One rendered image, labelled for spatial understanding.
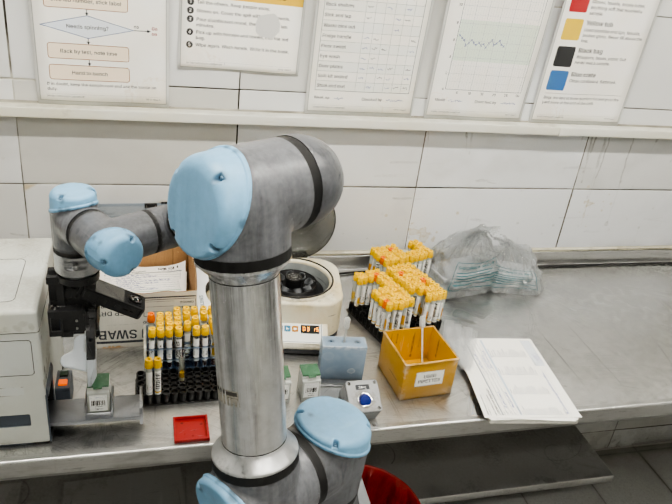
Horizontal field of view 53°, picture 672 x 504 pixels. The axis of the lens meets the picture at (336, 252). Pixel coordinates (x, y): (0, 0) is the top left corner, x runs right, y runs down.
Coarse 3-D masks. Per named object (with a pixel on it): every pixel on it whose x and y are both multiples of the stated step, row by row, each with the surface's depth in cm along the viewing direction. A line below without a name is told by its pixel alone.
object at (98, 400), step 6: (90, 390) 129; (96, 390) 129; (102, 390) 129; (108, 390) 129; (90, 396) 128; (96, 396) 129; (102, 396) 129; (108, 396) 129; (90, 402) 129; (96, 402) 129; (102, 402) 130; (108, 402) 130; (90, 408) 130; (96, 408) 130; (102, 408) 130; (108, 408) 131
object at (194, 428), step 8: (184, 416) 138; (192, 416) 138; (200, 416) 139; (176, 424) 137; (184, 424) 137; (192, 424) 137; (200, 424) 137; (176, 432) 135; (184, 432) 135; (192, 432) 135; (200, 432) 135; (208, 432) 135; (176, 440) 132; (184, 440) 132; (192, 440) 133; (200, 440) 133; (208, 440) 134
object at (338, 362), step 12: (324, 336) 153; (336, 336) 153; (324, 348) 149; (336, 348) 150; (348, 348) 150; (360, 348) 151; (324, 360) 151; (336, 360) 151; (348, 360) 152; (360, 360) 152; (324, 372) 153; (336, 372) 153; (348, 372) 153; (360, 372) 154; (324, 384) 152; (336, 384) 153
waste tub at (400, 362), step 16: (384, 336) 157; (400, 336) 159; (416, 336) 161; (432, 336) 162; (384, 352) 157; (400, 352) 162; (416, 352) 164; (432, 352) 162; (448, 352) 155; (384, 368) 158; (400, 368) 149; (416, 368) 148; (432, 368) 150; (448, 368) 151; (400, 384) 150; (416, 384) 150; (432, 384) 152; (448, 384) 154; (400, 400) 151
